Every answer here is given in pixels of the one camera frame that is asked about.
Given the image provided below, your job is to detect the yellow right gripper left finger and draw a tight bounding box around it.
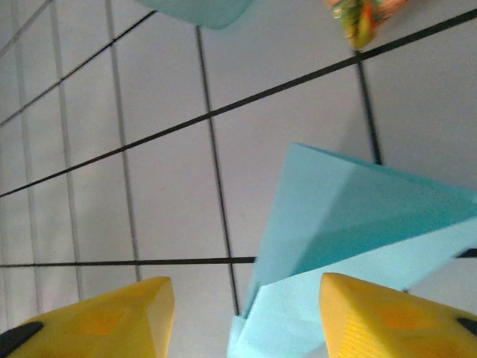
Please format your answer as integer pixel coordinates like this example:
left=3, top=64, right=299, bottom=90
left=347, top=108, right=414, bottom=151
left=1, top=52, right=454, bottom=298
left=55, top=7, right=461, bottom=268
left=0, top=275, right=176, bottom=358

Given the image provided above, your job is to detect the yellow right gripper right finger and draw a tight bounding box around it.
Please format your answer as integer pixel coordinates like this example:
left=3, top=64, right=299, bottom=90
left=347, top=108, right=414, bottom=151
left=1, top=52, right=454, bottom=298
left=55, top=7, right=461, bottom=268
left=319, top=271, right=477, bottom=358

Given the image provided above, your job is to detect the light blue cloth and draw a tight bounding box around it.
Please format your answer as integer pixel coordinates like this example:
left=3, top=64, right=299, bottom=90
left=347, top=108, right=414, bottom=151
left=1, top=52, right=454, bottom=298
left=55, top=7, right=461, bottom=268
left=226, top=141, right=477, bottom=358

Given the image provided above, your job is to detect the red snack packet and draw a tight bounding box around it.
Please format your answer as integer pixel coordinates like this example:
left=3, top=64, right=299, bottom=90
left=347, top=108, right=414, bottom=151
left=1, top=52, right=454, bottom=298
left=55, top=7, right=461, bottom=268
left=323, top=0, right=415, bottom=51

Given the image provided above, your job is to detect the translucent teal plastic cup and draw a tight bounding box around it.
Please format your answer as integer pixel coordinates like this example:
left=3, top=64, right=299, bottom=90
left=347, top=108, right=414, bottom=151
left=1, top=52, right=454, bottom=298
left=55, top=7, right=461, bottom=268
left=133, top=0, right=256, bottom=31

